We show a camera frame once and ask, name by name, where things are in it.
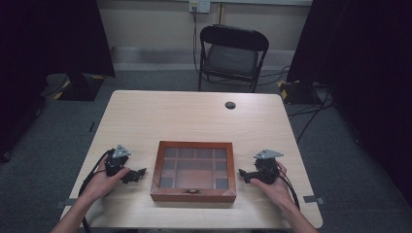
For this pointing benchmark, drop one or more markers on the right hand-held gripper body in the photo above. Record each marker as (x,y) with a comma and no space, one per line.
(265,168)

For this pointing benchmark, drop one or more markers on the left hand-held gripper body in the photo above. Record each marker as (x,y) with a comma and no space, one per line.
(116,160)

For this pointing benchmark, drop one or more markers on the wooden glass-lid box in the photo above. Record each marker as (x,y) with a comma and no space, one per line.
(194,171)

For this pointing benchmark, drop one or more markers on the person's left hand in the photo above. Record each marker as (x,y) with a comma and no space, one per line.
(104,180)

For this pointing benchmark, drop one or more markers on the person's right hand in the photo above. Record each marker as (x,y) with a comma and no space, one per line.
(274,191)

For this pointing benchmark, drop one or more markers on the grey tape strip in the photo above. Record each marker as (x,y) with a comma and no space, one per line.
(64,203)
(313,199)

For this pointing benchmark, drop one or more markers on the black stand base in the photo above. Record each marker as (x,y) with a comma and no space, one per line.
(79,86)
(298,92)

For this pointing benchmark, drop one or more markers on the black folding chair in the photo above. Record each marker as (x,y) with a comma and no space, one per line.
(232,57)

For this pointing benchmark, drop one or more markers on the black curtain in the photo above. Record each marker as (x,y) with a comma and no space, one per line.
(45,64)
(359,81)

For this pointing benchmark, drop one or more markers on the white wall socket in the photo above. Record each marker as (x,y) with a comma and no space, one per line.
(199,6)

